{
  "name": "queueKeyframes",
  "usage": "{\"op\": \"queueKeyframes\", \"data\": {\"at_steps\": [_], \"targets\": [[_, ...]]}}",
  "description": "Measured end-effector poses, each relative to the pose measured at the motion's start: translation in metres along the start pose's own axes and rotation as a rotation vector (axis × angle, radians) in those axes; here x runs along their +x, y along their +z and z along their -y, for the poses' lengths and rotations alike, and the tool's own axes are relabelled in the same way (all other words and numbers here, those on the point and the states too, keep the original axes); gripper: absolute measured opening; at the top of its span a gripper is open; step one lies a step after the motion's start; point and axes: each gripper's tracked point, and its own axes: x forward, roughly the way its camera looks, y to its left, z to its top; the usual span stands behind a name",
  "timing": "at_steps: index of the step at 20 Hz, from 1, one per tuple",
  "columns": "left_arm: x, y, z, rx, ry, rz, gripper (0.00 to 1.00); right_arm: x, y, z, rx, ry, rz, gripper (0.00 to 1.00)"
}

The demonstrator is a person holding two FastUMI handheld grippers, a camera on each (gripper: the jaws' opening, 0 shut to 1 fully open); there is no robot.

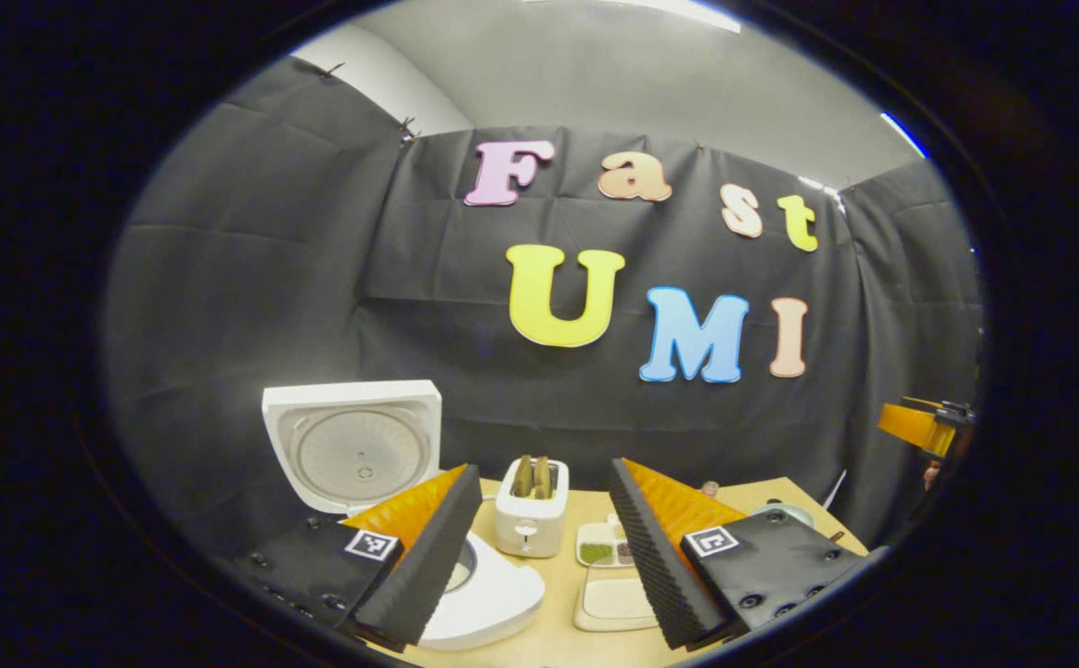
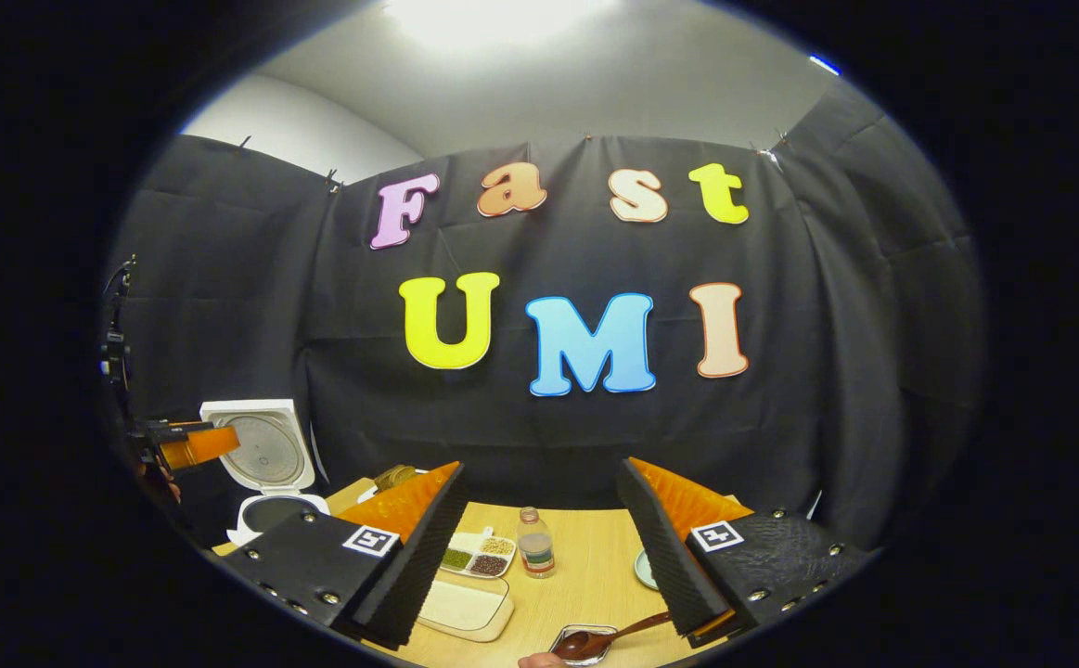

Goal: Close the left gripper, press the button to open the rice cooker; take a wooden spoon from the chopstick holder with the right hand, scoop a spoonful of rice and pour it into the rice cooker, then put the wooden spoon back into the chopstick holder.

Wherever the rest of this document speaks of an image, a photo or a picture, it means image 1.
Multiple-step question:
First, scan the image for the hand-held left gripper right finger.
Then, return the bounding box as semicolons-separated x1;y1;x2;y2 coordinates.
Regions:
609;458;888;650

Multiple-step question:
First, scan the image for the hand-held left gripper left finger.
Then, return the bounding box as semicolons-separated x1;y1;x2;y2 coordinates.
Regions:
233;464;484;655

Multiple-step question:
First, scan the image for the clear tray of white rice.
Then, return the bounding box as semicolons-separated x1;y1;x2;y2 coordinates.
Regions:
573;566;661;633

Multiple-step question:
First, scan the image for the white rice cooker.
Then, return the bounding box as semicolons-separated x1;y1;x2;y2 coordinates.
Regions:
261;379;546;650

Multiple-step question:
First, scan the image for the white divided bean dish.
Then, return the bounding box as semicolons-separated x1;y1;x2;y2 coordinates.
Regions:
576;513;635;569

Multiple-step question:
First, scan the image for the white toaster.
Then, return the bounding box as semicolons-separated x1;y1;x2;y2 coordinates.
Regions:
495;456;571;559

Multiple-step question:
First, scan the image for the pale green plate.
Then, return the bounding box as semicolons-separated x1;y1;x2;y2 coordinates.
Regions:
748;501;816;528

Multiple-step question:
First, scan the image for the black backdrop cloth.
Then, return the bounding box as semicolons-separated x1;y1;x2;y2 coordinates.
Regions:
103;54;985;558

